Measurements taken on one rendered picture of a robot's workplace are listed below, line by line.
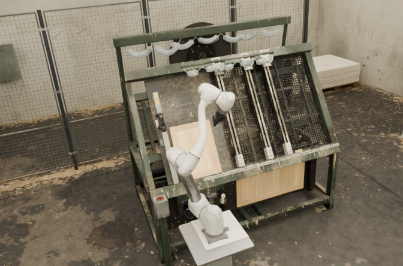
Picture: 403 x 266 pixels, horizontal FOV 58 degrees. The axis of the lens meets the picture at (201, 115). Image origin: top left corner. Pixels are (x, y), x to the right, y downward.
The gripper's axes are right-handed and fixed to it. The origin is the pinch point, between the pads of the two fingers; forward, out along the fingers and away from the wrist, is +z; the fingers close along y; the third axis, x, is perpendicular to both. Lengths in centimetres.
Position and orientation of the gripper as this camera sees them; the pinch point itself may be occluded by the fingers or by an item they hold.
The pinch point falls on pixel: (215, 123)
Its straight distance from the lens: 301.6
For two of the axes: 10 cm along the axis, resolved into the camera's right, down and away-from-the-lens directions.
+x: 0.8, 8.5, -5.1
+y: -9.7, -0.6, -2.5
